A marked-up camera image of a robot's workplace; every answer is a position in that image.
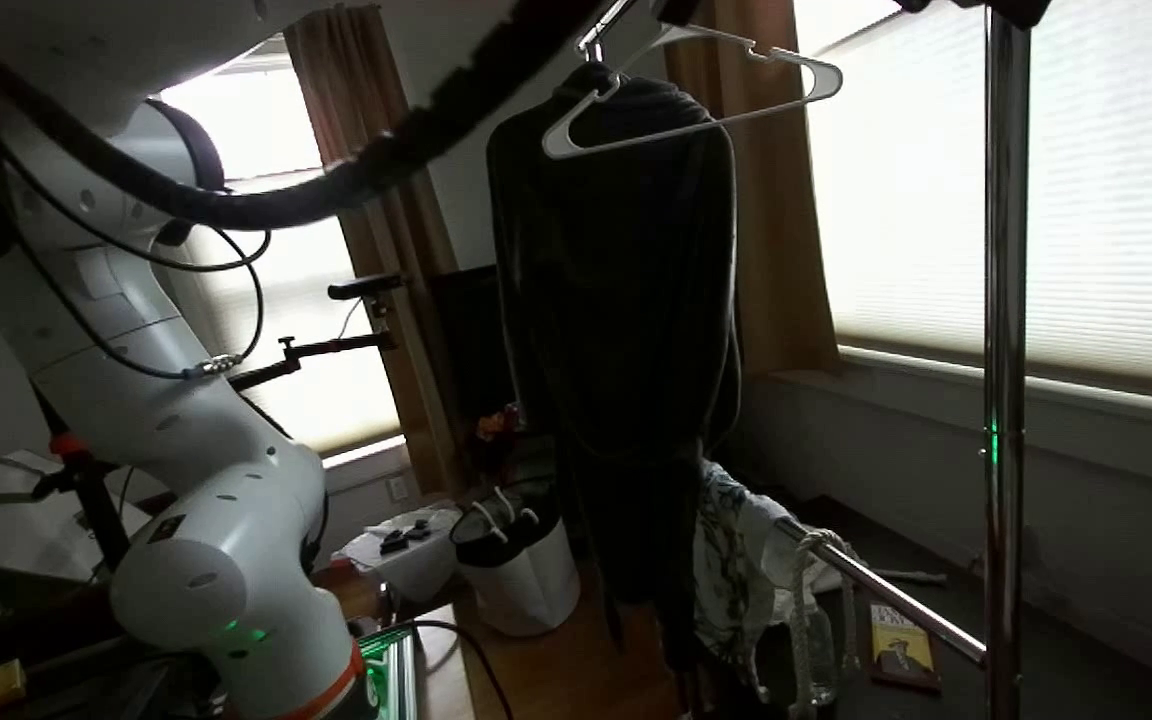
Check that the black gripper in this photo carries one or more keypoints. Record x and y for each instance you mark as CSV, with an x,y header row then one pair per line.
x,y
1003,8

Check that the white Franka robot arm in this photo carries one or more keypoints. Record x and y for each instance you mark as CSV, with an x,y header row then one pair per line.
x,y
201,575

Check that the white plastic hanger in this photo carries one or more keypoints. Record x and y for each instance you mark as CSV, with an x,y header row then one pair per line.
x,y
789,62

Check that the chrome rack upright pole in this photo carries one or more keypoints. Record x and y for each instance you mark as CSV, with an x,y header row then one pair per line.
x,y
1003,335

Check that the brown curtain beside blind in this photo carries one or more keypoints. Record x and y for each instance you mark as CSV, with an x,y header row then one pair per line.
x,y
762,240

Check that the dark hanging robe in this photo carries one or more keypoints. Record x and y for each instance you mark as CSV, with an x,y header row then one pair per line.
x,y
616,335

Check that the white floral cloth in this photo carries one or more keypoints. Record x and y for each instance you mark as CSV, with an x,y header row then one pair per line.
x,y
736,562

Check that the black flat panel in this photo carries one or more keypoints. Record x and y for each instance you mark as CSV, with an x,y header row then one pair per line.
x,y
468,362

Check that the yellow book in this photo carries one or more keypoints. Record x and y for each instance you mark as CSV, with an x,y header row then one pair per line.
x,y
904,646

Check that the small red object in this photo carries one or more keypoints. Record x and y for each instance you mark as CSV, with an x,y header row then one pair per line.
x,y
499,427

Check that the brown curtain beside small window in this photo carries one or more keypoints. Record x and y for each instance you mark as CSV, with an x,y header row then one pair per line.
x,y
391,294

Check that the white round bin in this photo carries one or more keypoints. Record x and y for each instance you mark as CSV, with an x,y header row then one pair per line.
x,y
521,581

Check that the white device with black buttons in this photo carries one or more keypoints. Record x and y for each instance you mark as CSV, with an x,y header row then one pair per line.
x,y
402,546

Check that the green-lit control box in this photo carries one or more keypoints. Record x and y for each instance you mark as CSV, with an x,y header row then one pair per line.
x,y
391,675

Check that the black stand with orange clamps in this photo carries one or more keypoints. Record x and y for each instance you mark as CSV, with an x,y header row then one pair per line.
x,y
89,495

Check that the chrome rack lower rail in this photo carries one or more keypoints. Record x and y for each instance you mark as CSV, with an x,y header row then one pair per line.
x,y
898,597

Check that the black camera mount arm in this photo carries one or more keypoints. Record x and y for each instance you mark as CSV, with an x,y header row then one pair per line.
x,y
320,347

